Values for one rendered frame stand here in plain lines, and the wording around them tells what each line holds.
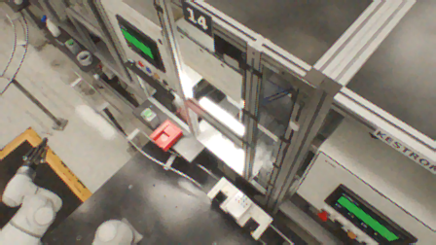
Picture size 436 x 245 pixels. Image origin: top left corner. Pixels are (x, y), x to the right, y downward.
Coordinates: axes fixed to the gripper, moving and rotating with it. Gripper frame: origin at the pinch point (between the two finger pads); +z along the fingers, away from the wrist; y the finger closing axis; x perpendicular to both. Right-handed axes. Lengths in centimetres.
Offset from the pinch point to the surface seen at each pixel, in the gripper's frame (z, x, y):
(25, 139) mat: 74, 97, 68
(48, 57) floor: 171, 70, 81
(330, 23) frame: -39, -123, -119
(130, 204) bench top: -19, 27, -56
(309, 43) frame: -45, -120, -113
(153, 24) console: -15, -100, -66
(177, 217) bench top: -26, 22, -87
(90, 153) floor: 62, 87, 2
